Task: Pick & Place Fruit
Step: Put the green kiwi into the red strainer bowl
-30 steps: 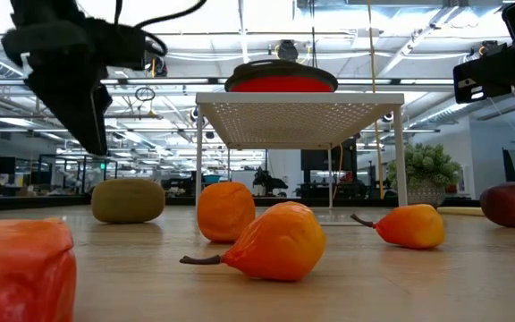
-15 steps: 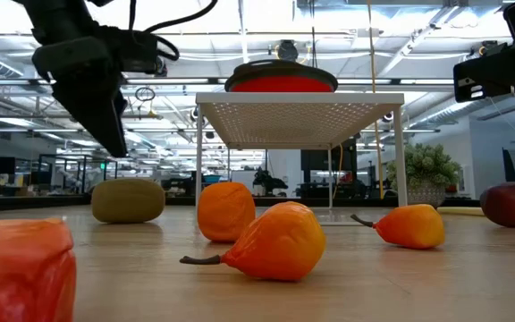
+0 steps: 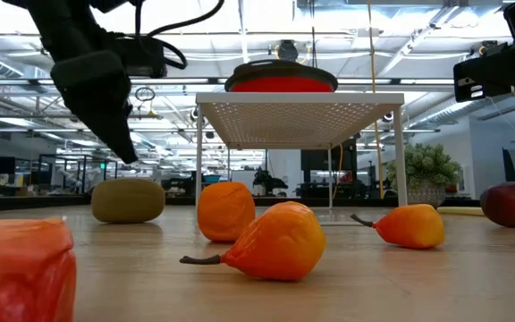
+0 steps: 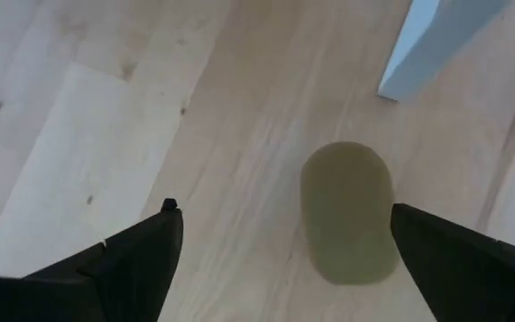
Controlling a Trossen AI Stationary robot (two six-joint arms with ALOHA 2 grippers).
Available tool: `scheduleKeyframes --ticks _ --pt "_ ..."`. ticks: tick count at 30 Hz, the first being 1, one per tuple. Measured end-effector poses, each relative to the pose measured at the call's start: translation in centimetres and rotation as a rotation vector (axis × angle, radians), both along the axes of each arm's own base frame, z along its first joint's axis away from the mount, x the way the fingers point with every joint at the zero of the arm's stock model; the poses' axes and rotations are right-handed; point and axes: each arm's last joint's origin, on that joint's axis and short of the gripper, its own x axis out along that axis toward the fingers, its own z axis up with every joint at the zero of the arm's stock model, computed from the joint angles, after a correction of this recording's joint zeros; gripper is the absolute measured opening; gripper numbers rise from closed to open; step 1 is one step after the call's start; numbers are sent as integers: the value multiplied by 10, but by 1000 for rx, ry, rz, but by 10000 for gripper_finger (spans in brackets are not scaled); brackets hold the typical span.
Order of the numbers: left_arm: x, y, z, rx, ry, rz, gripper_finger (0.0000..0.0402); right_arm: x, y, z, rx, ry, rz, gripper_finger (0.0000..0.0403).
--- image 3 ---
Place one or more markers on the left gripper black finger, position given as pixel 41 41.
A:
pixel 96 98

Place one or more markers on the brown toy kiwi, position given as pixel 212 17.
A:
pixel 128 201

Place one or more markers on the dark red toy plum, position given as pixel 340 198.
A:
pixel 503 205

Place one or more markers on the orange toy mandarin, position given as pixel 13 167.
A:
pixel 224 212

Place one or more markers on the small orange toy pear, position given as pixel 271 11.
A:
pixel 411 227
pixel 280 243
pixel 20 273

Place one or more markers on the red collapsible bowl grey rim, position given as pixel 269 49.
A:
pixel 280 85

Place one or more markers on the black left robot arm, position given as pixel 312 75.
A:
pixel 16 2

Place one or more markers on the green artificial potted plant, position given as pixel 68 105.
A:
pixel 423 167

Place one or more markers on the white perforated metal shelf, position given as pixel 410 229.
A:
pixel 293 121

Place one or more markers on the black cabinet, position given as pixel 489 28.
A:
pixel 315 161

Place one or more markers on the black workstation frame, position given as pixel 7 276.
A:
pixel 83 156

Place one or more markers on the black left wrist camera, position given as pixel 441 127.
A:
pixel 141 58

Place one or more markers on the black aluminium table frame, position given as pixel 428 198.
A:
pixel 38 203

